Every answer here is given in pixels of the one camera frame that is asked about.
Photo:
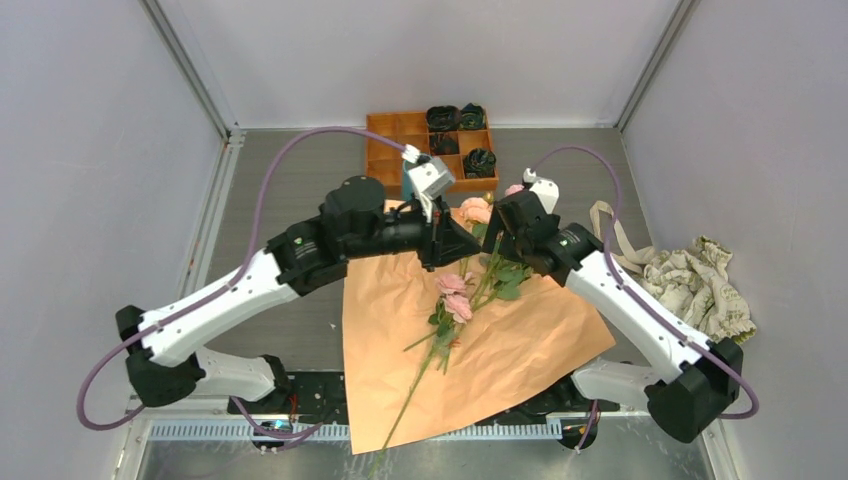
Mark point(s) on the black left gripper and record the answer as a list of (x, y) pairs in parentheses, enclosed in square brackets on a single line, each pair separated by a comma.
[(444, 242)]

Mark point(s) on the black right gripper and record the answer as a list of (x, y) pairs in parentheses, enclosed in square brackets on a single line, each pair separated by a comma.
[(496, 225)]

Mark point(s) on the pink flower bunch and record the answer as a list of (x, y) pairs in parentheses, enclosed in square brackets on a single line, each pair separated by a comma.
[(499, 279)]

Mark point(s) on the green and peach wrapping paper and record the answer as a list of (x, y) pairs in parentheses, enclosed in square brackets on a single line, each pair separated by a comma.
[(510, 352)]

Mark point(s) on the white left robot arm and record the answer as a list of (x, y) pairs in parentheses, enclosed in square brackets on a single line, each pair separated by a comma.
[(168, 359)]

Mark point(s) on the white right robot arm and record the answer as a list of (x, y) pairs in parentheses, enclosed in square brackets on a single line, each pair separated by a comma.
[(690, 380)]

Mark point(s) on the teal cylindrical vase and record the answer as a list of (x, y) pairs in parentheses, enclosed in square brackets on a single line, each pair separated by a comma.
[(409, 197)]

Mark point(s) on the dark rolled cloth front right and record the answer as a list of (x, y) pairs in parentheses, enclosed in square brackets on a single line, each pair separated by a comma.
[(479, 163)]

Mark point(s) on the dark rolled cloth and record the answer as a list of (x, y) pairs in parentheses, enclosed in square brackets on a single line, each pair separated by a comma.
[(444, 118), (473, 117), (443, 143), (479, 163)]

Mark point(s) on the dark rolled cloth middle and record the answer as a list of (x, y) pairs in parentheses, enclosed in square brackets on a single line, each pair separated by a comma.
[(443, 143)]

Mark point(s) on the dark rolled cloth back right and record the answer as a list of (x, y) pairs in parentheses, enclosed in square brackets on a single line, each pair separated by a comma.
[(473, 117)]

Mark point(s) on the dark rolled cloth back left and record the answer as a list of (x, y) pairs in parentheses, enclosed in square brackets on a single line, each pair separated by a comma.
[(444, 118)]

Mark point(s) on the cream green printed cloth bag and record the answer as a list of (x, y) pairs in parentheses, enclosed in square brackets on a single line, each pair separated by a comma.
[(693, 284)]

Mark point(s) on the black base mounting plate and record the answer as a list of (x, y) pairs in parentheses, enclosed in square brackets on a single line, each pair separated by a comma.
[(313, 397)]

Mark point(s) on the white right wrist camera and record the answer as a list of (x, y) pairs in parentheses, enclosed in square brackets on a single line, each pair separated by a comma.
[(545, 189)]

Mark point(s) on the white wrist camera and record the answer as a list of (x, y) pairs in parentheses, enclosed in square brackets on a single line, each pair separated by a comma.
[(545, 189), (430, 174)]

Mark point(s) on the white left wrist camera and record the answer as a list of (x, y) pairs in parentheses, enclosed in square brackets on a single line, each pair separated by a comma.
[(430, 174)]

